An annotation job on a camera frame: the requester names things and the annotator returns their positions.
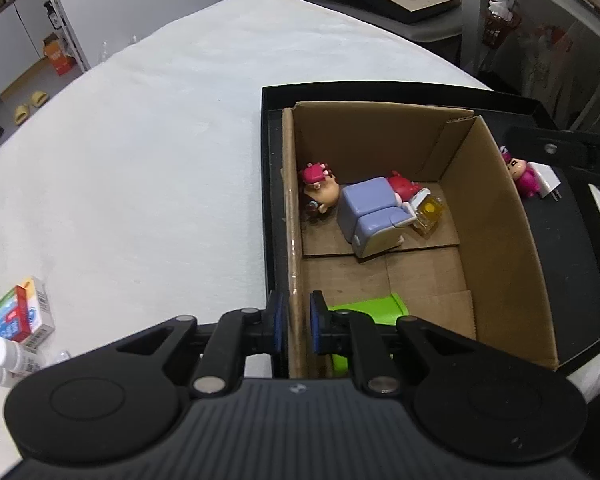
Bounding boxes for orange carton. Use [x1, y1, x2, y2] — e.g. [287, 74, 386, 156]
[42, 35, 77, 77]

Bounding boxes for white base cabinet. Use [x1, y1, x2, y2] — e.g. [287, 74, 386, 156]
[0, 0, 56, 96]

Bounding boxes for white charger plug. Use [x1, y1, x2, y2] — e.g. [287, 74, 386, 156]
[530, 161, 565, 201]

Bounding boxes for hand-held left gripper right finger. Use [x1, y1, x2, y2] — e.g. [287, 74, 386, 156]
[309, 290, 486, 398]

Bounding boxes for pink suit toy figure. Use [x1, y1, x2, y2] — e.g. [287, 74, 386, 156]
[500, 145, 541, 200]

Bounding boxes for red toy figure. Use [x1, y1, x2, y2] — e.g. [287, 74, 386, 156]
[389, 170, 423, 206]

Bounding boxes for small yellow bottle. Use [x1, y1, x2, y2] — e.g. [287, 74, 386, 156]
[411, 195, 446, 238]

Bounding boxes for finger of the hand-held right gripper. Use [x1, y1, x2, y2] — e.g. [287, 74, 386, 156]
[504, 126, 600, 171]

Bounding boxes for grey metal desk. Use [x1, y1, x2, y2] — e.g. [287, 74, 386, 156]
[459, 0, 600, 131]

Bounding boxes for beige tote bag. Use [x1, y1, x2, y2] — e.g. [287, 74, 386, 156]
[522, 20, 600, 126]

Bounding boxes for red plastic basket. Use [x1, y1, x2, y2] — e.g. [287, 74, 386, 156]
[482, 0, 523, 51]

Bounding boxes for purple toy armchair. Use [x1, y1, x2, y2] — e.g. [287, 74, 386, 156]
[336, 176, 416, 261]

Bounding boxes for cardboard box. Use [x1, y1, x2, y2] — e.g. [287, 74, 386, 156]
[280, 101, 561, 381]

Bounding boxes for white shelf rack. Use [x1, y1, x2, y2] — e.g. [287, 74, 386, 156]
[42, 0, 92, 73]

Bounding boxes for green blue medicine box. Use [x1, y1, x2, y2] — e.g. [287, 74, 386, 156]
[0, 287, 31, 361]

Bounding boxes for red white medicine box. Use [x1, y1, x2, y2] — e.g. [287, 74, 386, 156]
[12, 276, 57, 346]

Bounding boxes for pink-hat toy figure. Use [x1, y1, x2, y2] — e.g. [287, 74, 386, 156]
[299, 161, 341, 221]

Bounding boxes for green toy bin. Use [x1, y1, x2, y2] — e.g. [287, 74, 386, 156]
[325, 292, 411, 376]

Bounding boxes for black shallow tray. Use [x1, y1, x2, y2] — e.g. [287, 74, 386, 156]
[260, 84, 600, 376]

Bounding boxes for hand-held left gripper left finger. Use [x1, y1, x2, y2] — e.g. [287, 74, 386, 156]
[112, 291, 285, 398]

